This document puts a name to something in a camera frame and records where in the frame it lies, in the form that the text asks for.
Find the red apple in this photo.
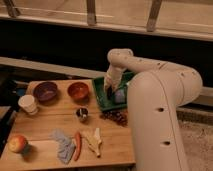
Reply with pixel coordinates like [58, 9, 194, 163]
[8, 135, 28, 153]

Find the white paper cup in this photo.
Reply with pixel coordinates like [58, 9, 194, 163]
[18, 95, 38, 115]

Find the orange carrot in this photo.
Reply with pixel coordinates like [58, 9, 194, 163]
[74, 132, 82, 161]

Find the green tray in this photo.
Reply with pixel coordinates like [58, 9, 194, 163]
[92, 72, 134, 112]

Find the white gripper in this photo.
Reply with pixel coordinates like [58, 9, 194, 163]
[104, 65, 125, 100]

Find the dark grape bunch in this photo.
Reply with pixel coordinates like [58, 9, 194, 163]
[100, 111, 128, 126]

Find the pale blue sponge block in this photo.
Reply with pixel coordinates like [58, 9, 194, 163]
[115, 89, 126, 104]

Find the purple bowl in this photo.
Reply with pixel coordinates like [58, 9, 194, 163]
[33, 81, 58, 102]

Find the grey blue cloth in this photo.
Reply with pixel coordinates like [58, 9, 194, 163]
[51, 129, 76, 164]

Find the orange bowl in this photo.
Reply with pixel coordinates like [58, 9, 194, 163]
[67, 82, 89, 101]

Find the small metal cup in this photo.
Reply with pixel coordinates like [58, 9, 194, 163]
[76, 108, 88, 122]

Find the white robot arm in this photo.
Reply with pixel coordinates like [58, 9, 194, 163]
[104, 49, 203, 171]

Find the wooden board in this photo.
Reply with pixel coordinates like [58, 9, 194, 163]
[0, 80, 135, 171]

